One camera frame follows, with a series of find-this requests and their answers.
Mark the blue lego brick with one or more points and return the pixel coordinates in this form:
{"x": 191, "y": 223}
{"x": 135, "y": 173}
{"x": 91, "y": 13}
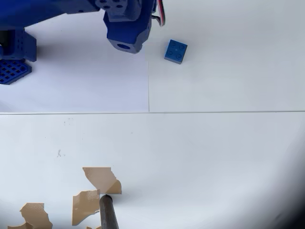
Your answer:
{"x": 175, "y": 52}

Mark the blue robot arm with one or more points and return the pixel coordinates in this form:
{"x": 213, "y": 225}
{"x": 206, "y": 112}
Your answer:
{"x": 126, "y": 26}

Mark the beige tape piece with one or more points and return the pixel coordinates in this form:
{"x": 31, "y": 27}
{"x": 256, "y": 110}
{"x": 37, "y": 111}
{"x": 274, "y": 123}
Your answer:
{"x": 83, "y": 207}
{"x": 35, "y": 213}
{"x": 101, "y": 179}

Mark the dark metal rod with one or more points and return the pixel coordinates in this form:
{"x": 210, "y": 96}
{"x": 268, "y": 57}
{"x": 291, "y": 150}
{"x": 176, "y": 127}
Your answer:
{"x": 108, "y": 212}

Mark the small beige tape scrap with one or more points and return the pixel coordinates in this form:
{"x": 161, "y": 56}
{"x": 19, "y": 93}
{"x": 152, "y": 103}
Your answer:
{"x": 94, "y": 227}
{"x": 22, "y": 226}

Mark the blue grid base plate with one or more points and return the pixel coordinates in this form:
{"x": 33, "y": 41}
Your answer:
{"x": 12, "y": 72}

